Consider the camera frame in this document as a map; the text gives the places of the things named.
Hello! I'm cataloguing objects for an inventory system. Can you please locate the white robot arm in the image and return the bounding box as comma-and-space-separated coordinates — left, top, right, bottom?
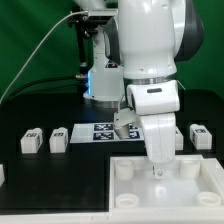
73, 0, 203, 179

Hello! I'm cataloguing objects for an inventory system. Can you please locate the white marker sheet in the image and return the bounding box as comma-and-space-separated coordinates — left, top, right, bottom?
70, 122, 144, 144

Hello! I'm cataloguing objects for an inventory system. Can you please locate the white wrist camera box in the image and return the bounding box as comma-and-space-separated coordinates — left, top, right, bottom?
127, 80, 180, 116

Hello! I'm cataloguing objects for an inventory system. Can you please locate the white square tabletop part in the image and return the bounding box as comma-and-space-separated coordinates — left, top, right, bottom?
109, 155, 224, 210

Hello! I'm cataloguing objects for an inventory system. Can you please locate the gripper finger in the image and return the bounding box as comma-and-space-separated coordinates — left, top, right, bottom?
153, 164, 164, 179

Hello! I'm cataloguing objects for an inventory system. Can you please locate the black cable bundle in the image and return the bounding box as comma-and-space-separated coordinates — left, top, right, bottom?
6, 74, 89, 101

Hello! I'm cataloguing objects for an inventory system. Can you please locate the white obstacle fixture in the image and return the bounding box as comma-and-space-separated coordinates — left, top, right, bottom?
209, 159, 224, 202
0, 164, 5, 187

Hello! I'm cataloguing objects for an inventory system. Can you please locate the white obstacle fixture right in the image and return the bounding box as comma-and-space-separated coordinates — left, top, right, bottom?
209, 159, 224, 202

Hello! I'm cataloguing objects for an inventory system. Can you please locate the white obstacle fixture left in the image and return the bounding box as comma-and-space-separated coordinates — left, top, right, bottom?
0, 164, 5, 187

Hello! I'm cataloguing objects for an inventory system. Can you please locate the black camera on stand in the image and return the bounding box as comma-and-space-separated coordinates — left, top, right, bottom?
67, 9, 117, 68

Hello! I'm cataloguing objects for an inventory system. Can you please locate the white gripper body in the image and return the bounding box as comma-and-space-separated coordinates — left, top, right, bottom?
140, 113, 176, 164

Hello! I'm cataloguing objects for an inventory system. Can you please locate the white camera cable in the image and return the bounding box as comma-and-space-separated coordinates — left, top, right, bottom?
0, 10, 89, 106

